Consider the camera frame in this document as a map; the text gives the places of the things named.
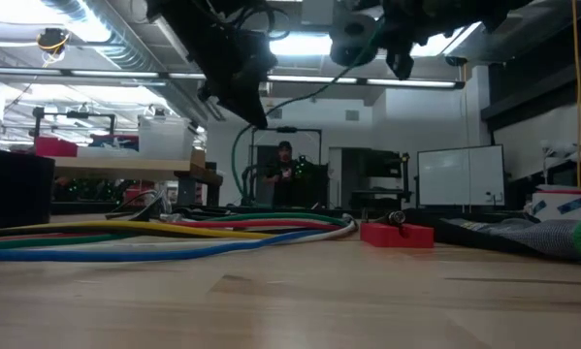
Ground yellow cable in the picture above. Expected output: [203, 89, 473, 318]
[0, 220, 276, 240]

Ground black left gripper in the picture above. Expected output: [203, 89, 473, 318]
[173, 9, 278, 129]

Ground black equipment rack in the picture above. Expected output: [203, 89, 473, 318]
[328, 146, 413, 210]

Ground black robot station frame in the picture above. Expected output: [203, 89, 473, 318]
[249, 126, 323, 208]

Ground red studded toy brick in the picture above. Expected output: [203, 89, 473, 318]
[360, 221, 436, 249]

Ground yellow ceiling cord reel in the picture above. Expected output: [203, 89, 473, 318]
[35, 27, 72, 67]

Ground bundle of coloured wires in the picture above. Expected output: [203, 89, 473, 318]
[22, 220, 358, 256]

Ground whiteboard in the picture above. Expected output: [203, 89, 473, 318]
[416, 143, 506, 208]

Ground long ceiling light bar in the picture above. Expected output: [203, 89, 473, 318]
[0, 66, 467, 91]

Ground hanging yellow power cord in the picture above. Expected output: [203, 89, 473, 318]
[570, 0, 581, 189]

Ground bundle of coloured cables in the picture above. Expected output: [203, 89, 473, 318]
[0, 211, 355, 250]

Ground wooden workbench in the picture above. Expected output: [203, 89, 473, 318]
[51, 154, 224, 207]

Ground blue cable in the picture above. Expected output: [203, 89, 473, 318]
[0, 228, 328, 263]

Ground black aluminium table frame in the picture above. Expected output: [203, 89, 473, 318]
[51, 203, 533, 218]

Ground red cable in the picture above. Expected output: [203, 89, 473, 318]
[0, 220, 343, 244]

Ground clear plastic bin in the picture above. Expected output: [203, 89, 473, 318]
[137, 114, 198, 162]

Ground black framed safety glasses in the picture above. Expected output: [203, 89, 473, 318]
[104, 187, 174, 222]

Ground small black screwdriver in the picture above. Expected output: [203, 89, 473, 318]
[367, 209, 408, 227]

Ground black and grey work glove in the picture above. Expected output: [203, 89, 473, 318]
[404, 207, 581, 266]

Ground person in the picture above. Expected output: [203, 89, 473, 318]
[262, 140, 315, 208]

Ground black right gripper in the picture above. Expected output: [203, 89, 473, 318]
[376, 0, 470, 81]

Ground red plastic bin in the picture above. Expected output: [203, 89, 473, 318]
[33, 136, 79, 158]

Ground black gantry rig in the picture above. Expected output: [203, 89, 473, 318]
[31, 106, 117, 142]

